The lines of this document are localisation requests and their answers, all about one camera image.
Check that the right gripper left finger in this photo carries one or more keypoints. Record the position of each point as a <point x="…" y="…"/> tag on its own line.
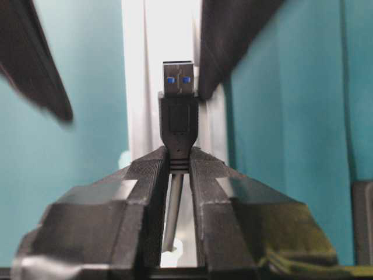
<point x="111" y="229"/>

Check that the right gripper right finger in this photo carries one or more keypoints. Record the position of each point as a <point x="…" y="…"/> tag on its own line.
<point x="248" y="230"/>

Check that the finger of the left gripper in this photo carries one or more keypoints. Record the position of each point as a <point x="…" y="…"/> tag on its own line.
<point x="26" y="61"/>
<point x="227" y="30"/>

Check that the aluminium extrusion rail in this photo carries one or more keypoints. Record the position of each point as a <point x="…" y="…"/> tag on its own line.
<point x="155" y="32"/>

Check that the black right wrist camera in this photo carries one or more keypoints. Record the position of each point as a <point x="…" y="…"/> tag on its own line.
<point x="362" y="219"/>

